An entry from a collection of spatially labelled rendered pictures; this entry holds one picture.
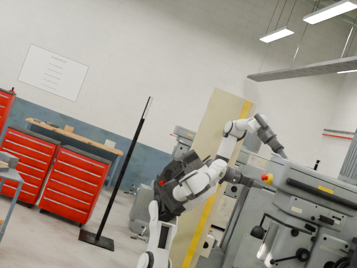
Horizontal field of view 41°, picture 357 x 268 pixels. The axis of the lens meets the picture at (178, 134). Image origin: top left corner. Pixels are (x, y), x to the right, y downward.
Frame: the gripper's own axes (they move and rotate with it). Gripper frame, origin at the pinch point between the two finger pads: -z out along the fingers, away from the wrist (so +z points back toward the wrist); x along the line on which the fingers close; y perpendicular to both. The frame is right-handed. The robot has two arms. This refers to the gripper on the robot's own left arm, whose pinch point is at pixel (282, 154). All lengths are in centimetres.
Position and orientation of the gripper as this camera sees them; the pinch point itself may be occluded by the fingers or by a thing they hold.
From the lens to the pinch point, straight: 277.0
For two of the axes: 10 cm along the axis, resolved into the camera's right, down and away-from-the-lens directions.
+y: 7.3, -6.4, -2.1
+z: -5.6, -7.5, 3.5
